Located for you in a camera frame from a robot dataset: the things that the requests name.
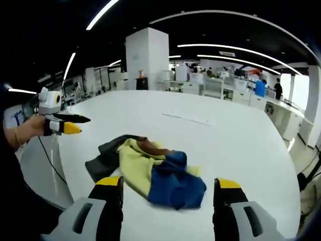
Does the blue water barrel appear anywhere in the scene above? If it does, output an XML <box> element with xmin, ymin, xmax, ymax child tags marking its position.
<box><xmin>255</xmin><ymin>79</ymin><xmax>267</xmax><ymax>98</ymax></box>

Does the white lab counter row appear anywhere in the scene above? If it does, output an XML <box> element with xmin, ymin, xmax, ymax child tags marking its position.
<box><xmin>249</xmin><ymin>94</ymin><xmax>314</xmax><ymax>148</ymax></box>

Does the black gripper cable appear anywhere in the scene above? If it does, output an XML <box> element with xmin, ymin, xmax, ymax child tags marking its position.
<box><xmin>37</xmin><ymin>135</ymin><xmax>68</xmax><ymax>185</ymax></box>

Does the white shelf unit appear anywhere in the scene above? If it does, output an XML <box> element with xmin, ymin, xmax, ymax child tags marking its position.
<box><xmin>203</xmin><ymin>77</ymin><xmax>225</xmax><ymax>99</ymax></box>

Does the black cabinet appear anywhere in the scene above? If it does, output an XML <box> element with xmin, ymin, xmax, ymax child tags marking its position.
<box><xmin>135</xmin><ymin>77</ymin><xmax>149</xmax><ymax>91</ymax></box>

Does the long ceiling light strip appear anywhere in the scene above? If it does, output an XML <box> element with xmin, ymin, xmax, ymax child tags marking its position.
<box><xmin>8</xmin><ymin>88</ymin><xmax>38</xmax><ymax>95</ymax></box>
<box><xmin>63</xmin><ymin>52</ymin><xmax>77</xmax><ymax>81</ymax></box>
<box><xmin>177</xmin><ymin>44</ymin><xmax>282</xmax><ymax>75</ymax></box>
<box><xmin>86</xmin><ymin>0</ymin><xmax>119</xmax><ymax>31</ymax></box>

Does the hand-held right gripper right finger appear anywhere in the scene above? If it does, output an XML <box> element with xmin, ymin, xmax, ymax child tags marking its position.
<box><xmin>212</xmin><ymin>177</ymin><xmax>285</xmax><ymax>241</ymax></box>

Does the black tripod stand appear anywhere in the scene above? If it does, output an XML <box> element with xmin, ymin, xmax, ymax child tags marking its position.
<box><xmin>296</xmin><ymin>150</ymin><xmax>321</xmax><ymax>193</ymax></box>

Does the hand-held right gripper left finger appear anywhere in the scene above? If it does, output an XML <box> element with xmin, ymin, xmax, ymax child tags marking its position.
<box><xmin>41</xmin><ymin>176</ymin><xmax>125</xmax><ymax>241</ymax></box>

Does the computer monitor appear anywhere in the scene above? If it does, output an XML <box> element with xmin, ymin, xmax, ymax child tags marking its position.
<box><xmin>10</xmin><ymin>99</ymin><xmax>39</xmax><ymax>128</ymax></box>

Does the thin gold bracelet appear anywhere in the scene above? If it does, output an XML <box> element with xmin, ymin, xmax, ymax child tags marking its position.
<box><xmin>14</xmin><ymin>127</ymin><xmax>23</xmax><ymax>147</ymax></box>

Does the person's left hand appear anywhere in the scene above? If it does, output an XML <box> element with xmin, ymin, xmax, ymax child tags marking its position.
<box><xmin>4</xmin><ymin>114</ymin><xmax>48</xmax><ymax>150</ymax></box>

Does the white template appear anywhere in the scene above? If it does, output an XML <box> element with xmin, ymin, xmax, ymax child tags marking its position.
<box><xmin>161</xmin><ymin>108</ymin><xmax>217</xmax><ymax>127</ymax></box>

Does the white square pillar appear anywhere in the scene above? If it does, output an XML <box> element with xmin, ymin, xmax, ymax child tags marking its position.
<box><xmin>125</xmin><ymin>27</ymin><xmax>170</xmax><ymax>91</ymax></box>

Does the yellow blue grey garment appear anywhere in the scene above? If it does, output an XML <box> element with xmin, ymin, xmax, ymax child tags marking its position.
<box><xmin>84</xmin><ymin>134</ymin><xmax>208</xmax><ymax>211</ymax></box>

